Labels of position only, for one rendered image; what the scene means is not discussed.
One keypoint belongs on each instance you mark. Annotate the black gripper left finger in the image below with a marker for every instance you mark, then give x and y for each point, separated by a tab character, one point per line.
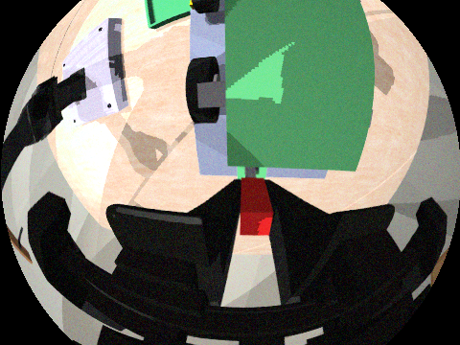
205	235

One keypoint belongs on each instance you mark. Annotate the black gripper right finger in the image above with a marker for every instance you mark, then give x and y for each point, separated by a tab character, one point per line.
303	237

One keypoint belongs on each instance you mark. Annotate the green wheeled trolley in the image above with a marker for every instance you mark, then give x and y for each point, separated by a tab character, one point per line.
298	90

